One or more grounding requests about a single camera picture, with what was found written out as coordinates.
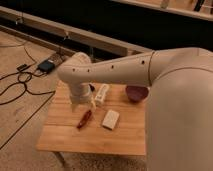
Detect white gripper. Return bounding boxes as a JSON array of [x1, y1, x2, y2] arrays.
[[69, 84, 96, 112]]

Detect white plastic bottle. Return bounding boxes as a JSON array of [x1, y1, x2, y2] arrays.
[[95, 84, 110, 106]]

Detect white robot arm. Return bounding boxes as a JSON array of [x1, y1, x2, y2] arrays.
[[58, 48, 213, 171]]

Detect dark red ceramic bowl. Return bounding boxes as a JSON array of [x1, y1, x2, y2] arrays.
[[125, 86, 149, 103]]

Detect red pocket knife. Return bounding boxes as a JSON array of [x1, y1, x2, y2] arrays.
[[77, 110, 92, 129]]

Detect white rectangular box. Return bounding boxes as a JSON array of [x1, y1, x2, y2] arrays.
[[102, 110, 120, 130]]

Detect wooden table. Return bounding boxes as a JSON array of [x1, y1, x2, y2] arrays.
[[37, 82, 146, 155]]

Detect black power adapter box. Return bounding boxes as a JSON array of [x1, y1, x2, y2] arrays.
[[37, 60, 55, 73]]

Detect metal table leg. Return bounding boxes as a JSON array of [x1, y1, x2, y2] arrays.
[[53, 152, 66, 166]]

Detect small black plug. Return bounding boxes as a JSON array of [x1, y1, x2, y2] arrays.
[[17, 64, 28, 71]]

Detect black floor cable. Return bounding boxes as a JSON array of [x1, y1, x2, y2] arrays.
[[0, 43, 56, 106]]

